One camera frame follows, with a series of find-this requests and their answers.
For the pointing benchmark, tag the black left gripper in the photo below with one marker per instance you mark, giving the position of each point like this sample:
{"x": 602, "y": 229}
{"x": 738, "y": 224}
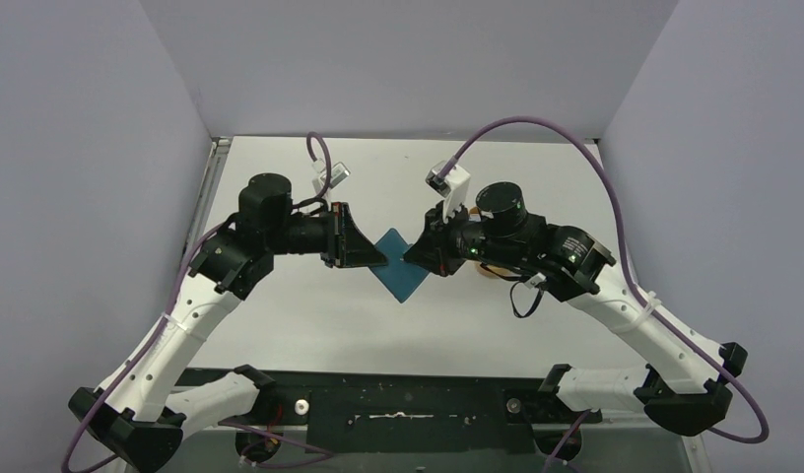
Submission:
{"x": 344, "y": 240}

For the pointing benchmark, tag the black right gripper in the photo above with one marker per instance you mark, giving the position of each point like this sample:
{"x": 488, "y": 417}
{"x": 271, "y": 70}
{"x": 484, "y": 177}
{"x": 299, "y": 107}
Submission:
{"x": 437, "y": 240}

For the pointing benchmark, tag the blue leather card holder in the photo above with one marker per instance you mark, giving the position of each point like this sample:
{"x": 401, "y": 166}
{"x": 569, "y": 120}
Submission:
{"x": 400, "y": 278}

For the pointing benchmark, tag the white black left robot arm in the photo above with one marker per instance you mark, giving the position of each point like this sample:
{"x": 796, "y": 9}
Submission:
{"x": 173, "y": 339}

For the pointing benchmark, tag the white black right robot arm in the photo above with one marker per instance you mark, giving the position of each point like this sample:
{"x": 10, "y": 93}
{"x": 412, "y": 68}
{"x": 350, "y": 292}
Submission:
{"x": 683, "y": 384}

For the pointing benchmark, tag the yellow oval tray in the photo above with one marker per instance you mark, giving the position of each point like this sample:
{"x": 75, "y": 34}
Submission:
{"x": 489, "y": 271}

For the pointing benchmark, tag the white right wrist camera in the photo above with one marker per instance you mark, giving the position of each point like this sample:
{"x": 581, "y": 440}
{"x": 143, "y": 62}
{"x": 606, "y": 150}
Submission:
{"x": 452, "y": 188}

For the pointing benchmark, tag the aluminium frame rail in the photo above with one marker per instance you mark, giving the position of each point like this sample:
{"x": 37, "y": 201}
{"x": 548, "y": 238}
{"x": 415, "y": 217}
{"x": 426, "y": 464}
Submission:
{"x": 609, "y": 441}

